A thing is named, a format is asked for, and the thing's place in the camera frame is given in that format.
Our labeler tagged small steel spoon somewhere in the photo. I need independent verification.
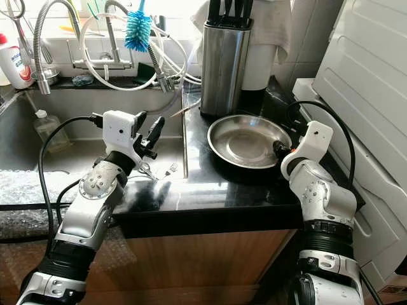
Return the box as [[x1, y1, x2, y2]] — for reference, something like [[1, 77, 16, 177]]
[[139, 162, 158, 180]]

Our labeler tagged large shallow steel plate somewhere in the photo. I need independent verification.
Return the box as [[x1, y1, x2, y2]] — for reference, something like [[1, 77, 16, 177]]
[[207, 114, 292, 169]]

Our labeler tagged thin wooden stick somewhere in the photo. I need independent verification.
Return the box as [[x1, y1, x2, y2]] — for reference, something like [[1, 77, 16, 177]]
[[169, 98, 201, 118]]

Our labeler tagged steel faucet with base bar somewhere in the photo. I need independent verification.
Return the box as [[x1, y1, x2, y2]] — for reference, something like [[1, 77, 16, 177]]
[[70, 0, 176, 94]]

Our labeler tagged dark scouring pad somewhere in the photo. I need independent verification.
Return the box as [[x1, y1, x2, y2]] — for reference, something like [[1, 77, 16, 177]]
[[71, 74, 94, 86]]

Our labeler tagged white round container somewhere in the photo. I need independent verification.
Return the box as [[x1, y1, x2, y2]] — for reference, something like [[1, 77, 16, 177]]
[[246, 43, 275, 92]]

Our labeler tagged blue bottle brush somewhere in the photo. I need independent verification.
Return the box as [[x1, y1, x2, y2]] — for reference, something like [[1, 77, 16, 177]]
[[125, 0, 153, 53]]

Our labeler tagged clear plastic bottle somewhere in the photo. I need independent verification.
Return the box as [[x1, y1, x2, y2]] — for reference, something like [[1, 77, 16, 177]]
[[34, 109, 67, 153]]

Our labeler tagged stainless steel knife block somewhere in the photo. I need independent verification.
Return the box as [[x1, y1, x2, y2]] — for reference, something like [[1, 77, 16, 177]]
[[200, 22, 253, 118]]

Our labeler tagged spring coil steel faucet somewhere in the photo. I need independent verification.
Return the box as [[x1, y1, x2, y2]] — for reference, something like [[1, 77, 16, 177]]
[[32, 0, 80, 95]]

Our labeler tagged small steel cup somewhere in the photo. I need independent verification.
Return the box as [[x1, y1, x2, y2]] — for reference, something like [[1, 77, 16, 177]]
[[31, 67, 59, 85]]

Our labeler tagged stainless steel sink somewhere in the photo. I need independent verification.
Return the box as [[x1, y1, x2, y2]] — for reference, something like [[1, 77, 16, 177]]
[[0, 89, 188, 182]]

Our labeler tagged white appliance lid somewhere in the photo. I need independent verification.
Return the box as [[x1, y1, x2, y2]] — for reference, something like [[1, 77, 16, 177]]
[[310, 0, 407, 165]]

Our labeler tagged clear bubble wrap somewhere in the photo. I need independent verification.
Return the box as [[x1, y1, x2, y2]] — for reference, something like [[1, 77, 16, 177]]
[[0, 168, 121, 255]]

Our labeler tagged white red-pump soap bottle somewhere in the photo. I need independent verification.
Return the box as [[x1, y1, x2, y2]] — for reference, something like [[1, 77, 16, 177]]
[[0, 33, 34, 90]]

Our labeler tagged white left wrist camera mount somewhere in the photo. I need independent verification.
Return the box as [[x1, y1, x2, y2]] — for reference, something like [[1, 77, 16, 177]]
[[103, 111, 144, 159]]

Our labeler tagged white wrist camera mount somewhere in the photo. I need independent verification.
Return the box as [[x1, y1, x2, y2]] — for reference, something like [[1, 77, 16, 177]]
[[103, 111, 144, 159], [281, 121, 335, 182]]

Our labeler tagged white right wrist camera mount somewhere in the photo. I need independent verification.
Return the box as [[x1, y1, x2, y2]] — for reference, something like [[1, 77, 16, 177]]
[[281, 121, 335, 182]]

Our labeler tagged white looped hose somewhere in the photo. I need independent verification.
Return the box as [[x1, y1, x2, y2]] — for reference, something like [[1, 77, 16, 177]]
[[79, 13, 188, 92]]

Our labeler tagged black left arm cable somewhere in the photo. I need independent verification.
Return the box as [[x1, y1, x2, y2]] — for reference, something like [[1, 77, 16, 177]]
[[37, 116, 109, 255]]

